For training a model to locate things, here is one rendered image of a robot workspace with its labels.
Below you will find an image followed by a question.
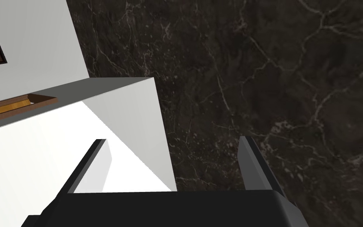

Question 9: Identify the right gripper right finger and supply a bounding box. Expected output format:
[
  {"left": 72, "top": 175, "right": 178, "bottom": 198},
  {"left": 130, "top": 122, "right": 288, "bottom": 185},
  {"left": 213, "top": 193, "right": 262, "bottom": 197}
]
[{"left": 237, "top": 136, "right": 287, "bottom": 197}]

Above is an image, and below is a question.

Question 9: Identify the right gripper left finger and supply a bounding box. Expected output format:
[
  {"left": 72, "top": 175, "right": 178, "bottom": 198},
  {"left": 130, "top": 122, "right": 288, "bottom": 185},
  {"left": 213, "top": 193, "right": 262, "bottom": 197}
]
[{"left": 60, "top": 138, "right": 113, "bottom": 194}]

